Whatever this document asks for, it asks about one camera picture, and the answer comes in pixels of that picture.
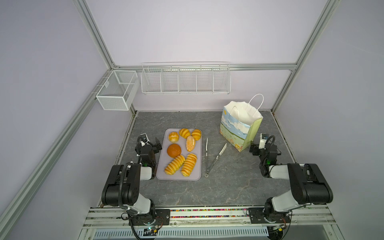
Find round brown bun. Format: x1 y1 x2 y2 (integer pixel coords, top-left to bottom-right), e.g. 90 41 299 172
167 144 182 159

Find round sesame bun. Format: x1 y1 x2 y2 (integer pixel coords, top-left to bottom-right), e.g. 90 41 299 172
168 132 179 143

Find ridged spiral bread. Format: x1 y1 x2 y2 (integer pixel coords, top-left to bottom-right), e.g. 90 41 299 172
165 155 186 175

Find yellow twisted bread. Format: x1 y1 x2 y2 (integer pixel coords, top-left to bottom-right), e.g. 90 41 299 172
179 129 191 139
191 129 202 141

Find floral paper bag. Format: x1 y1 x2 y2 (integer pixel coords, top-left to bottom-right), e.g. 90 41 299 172
220 94 264 152

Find oval sesame bread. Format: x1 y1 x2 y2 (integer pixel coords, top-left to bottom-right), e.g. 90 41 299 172
186 136 196 152

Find long golden pastry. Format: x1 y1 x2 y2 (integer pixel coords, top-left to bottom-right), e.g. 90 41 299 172
181 154 198 177

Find white kitchen tongs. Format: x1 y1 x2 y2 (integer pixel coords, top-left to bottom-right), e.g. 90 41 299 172
204 137 228 178

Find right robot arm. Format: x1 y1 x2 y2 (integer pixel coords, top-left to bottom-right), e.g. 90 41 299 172
250 144 334 216

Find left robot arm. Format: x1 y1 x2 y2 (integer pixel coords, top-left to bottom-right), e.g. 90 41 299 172
101 134 162 219

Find lavender tray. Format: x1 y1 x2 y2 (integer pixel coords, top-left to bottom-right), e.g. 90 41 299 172
156 129 202 181

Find white mesh box basket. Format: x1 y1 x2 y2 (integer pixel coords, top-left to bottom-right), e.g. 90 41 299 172
96 70 140 111

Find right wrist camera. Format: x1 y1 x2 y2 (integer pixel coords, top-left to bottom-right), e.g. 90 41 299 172
259 133 269 149

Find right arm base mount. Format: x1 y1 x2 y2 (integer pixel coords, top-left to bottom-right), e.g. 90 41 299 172
246 207 291 224

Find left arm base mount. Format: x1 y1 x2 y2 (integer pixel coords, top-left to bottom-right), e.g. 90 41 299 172
129 209 171 226

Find aluminium front rail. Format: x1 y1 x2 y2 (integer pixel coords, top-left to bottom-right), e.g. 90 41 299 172
83 205 336 229

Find white wire basket rack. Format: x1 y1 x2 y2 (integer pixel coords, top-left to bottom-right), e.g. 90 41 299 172
141 62 232 95

